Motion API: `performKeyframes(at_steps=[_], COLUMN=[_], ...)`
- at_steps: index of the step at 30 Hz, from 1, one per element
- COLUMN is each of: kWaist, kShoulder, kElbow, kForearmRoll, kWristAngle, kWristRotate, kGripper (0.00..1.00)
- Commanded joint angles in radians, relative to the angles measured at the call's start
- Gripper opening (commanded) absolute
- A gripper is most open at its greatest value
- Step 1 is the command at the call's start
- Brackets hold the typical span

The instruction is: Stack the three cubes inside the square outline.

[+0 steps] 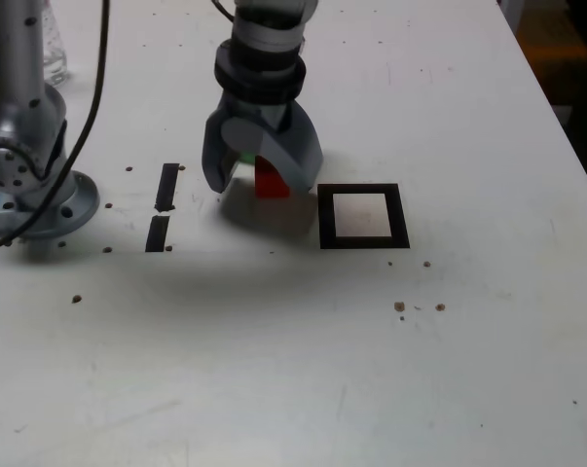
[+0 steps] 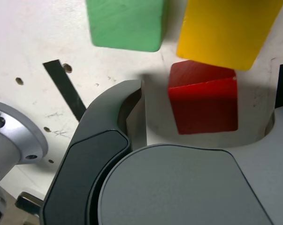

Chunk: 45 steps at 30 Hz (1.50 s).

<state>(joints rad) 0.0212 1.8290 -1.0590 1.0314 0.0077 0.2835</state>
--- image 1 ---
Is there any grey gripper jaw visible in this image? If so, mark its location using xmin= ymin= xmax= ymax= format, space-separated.
xmin=223 ymin=103 xmax=324 ymax=196

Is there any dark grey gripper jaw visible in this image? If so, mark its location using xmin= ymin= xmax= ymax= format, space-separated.
xmin=201 ymin=107 xmax=246 ymax=194

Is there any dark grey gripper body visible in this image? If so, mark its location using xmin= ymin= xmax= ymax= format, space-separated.
xmin=218 ymin=91 xmax=295 ymax=133

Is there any red cube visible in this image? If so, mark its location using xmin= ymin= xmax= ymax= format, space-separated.
xmin=254 ymin=155 xmax=292 ymax=200

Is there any black tape square outline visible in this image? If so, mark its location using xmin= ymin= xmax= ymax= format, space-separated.
xmin=316 ymin=183 xmax=411 ymax=251

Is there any black tape strip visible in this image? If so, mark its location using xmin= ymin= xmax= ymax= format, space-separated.
xmin=144 ymin=162 xmax=181 ymax=254

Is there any clear plastic bottle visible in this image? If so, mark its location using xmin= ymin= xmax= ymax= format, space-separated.
xmin=42 ymin=0 xmax=70 ymax=89

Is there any orange box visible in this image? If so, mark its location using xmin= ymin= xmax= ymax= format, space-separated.
xmin=516 ymin=7 xmax=587 ymax=63

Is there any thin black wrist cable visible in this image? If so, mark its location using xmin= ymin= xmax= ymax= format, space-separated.
xmin=209 ymin=0 xmax=236 ymax=21

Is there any thick black cable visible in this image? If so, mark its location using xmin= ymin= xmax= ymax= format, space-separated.
xmin=0 ymin=0 xmax=111 ymax=256

